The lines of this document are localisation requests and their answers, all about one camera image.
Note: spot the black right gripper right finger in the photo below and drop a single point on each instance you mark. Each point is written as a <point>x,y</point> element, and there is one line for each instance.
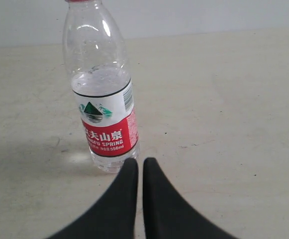
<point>167,215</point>

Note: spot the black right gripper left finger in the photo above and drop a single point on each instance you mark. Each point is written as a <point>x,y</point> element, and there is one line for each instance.
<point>112,216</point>

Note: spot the plastic water bottle red label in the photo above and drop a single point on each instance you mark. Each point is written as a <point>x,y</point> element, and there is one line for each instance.
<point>97,66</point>

